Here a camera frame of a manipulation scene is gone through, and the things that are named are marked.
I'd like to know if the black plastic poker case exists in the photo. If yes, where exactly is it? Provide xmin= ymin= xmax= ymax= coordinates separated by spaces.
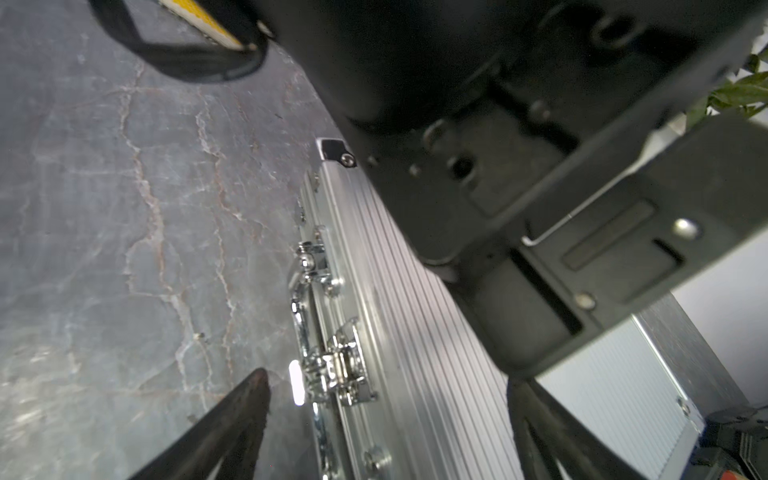
xmin=682 ymin=405 xmax=767 ymax=480

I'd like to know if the green potted plant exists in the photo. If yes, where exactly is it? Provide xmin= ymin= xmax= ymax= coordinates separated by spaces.
xmin=685 ymin=46 xmax=767 ymax=131

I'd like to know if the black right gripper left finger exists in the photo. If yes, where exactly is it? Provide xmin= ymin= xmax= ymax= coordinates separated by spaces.
xmin=132 ymin=368 xmax=271 ymax=479

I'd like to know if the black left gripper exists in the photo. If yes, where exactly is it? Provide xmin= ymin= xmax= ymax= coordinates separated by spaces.
xmin=253 ymin=1 xmax=767 ymax=378

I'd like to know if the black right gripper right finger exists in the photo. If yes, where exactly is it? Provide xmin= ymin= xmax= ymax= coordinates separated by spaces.
xmin=507 ymin=379 xmax=642 ymax=479

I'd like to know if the silver aluminium poker case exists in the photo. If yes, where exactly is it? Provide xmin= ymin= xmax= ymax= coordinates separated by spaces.
xmin=288 ymin=137 xmax=704 ymax=479

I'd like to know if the yellow work glove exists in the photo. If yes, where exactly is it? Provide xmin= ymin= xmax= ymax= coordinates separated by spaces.
xmin=159 ymin=0 xmax=267 ymax=51

